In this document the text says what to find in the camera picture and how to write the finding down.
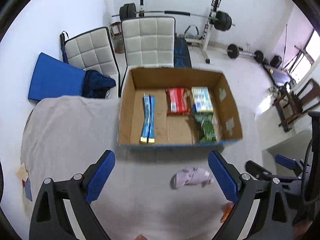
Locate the green pickle snack packet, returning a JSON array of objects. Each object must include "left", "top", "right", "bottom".
[{"left": 192, "top": 113, "right": 216, "bottom": 143}]

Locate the lilac sock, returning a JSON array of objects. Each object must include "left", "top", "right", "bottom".
[{"left": 170, "top": 167, "right": 214, "bottom": 190}]

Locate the blue white tissue pack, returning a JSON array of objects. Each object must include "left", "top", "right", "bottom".
[{"left": 191, "top": 87, "right": 213, "bottom": 113}]

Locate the red snack packet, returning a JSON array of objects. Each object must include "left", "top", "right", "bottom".
[{"left": 166, "top": 88, "right": 191, "bottom": 115}]

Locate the long blue snack packet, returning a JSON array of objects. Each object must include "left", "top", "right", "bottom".
[{"left": 140, "top": 94, "right": 156, "bottom": 144}]

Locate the cardboard box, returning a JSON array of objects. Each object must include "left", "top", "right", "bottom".
[{"left": 118, "top": 67, "right": 243, "bottom": 147}]

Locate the panda orange snack packet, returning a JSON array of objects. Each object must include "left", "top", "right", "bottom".
[{"left": 220, "top": 202, "right": 234, "bottom": 223}]

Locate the dark wooden chair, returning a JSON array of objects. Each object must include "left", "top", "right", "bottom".
[{"left": 272, "top": 79, "right": 319, "bottom": 133}]

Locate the beige paper scrap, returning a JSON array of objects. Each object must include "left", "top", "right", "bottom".
[{"left": 16, "top": 163, "right": 29, "bottom": 182}]

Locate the treadmill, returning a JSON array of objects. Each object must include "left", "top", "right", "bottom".
[{"left": 262, "top": 64, "right": 293, "bottom": 87}]

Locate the black speaker box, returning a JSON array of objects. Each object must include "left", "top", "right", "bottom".
[{"left": 270, "top": 55, "right": 283, "bottom": 68}]

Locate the grey table cloth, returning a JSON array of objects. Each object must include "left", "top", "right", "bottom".
[{"left": 21, "top": 96, "right": 266, "bottom": 240}]

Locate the small barbell on floor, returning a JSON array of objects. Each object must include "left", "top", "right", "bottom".
[{"left": 227, "top": 44, "right": 264, "bottom": 63}]

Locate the black blue weight bench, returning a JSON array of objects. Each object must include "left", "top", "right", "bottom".
[{"left": 174, "top": 37, "right": 192, "bottom": 69}]

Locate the blue foam mat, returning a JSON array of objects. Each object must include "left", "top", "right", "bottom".
[{"left": 28, "top": 53, "right": 85, "bottom": 101}]

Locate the dark blue garment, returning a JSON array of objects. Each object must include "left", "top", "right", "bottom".
[{"left": 82, "top": 70, "right": 116, "bottom": 99}]

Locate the large barbell on rack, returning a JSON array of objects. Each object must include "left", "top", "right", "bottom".
[{"left": 112, "top": 3, "right": 235, "bottom": 31}]

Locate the white barbell rack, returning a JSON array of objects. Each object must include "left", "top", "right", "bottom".
[{"left": 139, "top": 0, "right": 221, "bottom": 64}]

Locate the white padded chair right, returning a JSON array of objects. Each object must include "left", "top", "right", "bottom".
[{"left": 120, "top": 16, "right": 176, "bottom": 81}]

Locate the white padded chair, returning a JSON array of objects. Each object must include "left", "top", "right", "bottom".
[
  {"left": 60, "top": 27, "right": 120, "bottom": 98},
  {"left": 120, "top": 16, "right": 176, "bottom": 81}
]

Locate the white padded chair left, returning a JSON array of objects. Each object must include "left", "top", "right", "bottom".
[{"left": 60, "top": 27, "right": 120, "bottom": 98}]

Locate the brown stool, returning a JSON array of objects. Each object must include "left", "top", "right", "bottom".
[{"left": 109, "top": 22, "right": 124, "bottom": 54}]

